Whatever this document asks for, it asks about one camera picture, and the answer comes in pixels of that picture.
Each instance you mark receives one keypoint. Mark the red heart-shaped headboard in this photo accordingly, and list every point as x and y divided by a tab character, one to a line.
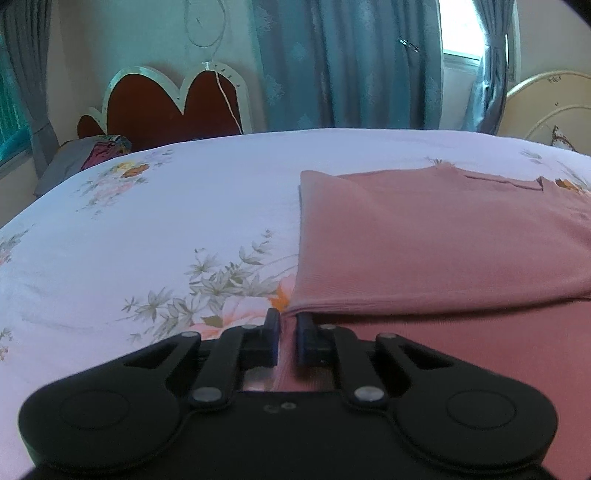
152	108

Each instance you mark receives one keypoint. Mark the bright window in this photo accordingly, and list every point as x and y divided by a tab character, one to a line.
459	32

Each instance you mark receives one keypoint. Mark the multicoloured cloth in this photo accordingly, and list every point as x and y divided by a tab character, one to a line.
104	151

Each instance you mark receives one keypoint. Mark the grey pillow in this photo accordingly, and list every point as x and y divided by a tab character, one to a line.
62	161

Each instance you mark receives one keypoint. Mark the wide blue patterned curtain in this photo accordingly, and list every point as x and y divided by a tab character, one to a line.
341	69

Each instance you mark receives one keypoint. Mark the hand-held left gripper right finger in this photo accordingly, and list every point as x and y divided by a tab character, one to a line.
299	339

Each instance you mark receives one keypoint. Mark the tied blue curtain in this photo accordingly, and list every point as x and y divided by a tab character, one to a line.
489	78

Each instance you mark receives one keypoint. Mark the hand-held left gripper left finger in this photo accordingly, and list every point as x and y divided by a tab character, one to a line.
275	339

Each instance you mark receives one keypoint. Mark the metal curtain clip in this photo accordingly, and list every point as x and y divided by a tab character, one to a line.
410	44

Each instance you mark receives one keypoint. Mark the grey-blue curtain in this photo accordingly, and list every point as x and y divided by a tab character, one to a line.
32	69

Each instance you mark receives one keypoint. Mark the floral white bed sheet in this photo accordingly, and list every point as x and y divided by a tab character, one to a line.
138	230

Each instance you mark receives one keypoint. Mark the pink ribbed garment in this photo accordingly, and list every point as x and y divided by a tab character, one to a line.
415	240

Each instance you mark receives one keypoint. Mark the patterned white-edged pillow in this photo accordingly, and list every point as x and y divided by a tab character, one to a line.
561	137

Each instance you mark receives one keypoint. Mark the cream arched headboard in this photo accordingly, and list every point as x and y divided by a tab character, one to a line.
549	99

